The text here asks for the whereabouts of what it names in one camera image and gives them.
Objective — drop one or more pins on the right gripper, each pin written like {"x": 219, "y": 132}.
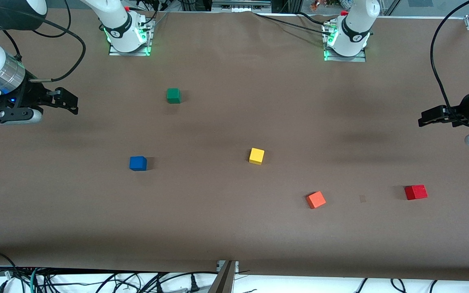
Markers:
{"x": 26, "y": 96}

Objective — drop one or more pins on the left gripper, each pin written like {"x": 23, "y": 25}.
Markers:
{"x": 467, "y": 104}

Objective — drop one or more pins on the red wooden block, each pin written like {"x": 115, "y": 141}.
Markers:
{"x": 416, "y": 192}

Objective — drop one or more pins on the blue wooden block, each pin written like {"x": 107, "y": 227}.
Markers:
{"x": 138, "y": 163}

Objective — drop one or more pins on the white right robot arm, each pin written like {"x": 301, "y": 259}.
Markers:
{"x": 116, "y": 20}

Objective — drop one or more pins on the green wooden block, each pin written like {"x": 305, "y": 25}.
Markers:
{"x": 173, "y": 95}

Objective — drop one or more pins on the orange wooden block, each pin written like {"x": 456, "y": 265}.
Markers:
{"x": 316, "y": 200}

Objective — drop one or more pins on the yellow wooden block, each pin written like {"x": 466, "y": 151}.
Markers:
{"x": 256, "y": 156}

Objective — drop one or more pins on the brown paper table cover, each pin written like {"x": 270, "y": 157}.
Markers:
{"x": 234, "y": 228}

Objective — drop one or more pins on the black power plug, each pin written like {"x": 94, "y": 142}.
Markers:
{"x": 194, "y": 284}

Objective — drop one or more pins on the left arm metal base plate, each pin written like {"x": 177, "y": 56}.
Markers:
{"x": 360, "y": 58}

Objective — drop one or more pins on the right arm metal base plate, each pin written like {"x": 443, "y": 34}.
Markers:
{"x": 147, "y": 44}

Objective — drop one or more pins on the silver frame rail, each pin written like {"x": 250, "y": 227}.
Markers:
{"x": 240, "y": 4}

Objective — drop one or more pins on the aluminium frame profile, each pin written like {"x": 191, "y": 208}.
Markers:
{"x": 223, "y": 280}

